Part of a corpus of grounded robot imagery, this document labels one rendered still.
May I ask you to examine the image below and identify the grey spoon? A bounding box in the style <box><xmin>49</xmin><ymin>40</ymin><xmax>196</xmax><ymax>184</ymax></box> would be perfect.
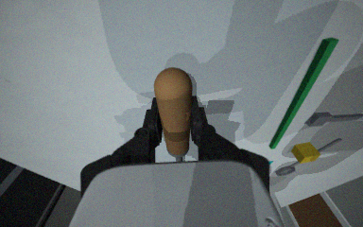
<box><xmin>275</xmin><ymin>138</ymin><xmax>342</xmax><ymax>176</ymax></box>

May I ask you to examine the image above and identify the yellow block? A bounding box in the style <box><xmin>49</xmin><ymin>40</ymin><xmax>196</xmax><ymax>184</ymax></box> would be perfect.
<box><xmin>291</xmin><ymin>142</ymin><xmax>321</xmax><ymax>164</ymax></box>

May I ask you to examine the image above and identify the wooden tool handle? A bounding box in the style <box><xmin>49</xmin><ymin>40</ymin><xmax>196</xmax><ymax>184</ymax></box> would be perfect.
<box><xmin>154</xmin><ymin>67</ymin><xmax>193</xmax><ymax>162</ymax></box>

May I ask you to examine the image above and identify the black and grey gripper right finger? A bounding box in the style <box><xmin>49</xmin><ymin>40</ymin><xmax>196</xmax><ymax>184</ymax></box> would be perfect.
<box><xmin>190</xmin><ymin>96</ymin><xmax>269</xmax><ymax>193</ymax></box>

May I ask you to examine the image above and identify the grey combination wrench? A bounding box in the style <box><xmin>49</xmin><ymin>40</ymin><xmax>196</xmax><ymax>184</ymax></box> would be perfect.
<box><xmin>305</xmin><ymin>113</ymin><xmax>363</xmax><ymax>127</ymax></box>

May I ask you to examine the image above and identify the long green bar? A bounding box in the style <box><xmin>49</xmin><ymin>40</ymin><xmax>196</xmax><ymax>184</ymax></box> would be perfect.
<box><xmin>269</xmin><ymin>38</ymin><xmax>339</xmax><ymax>149</ymax></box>

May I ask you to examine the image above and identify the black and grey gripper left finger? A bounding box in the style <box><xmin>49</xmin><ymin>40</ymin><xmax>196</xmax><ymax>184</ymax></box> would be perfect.
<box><xmin>80</xmin><ymin>97</ymin><xmax>163</xmax><ymax>198</ymax></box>

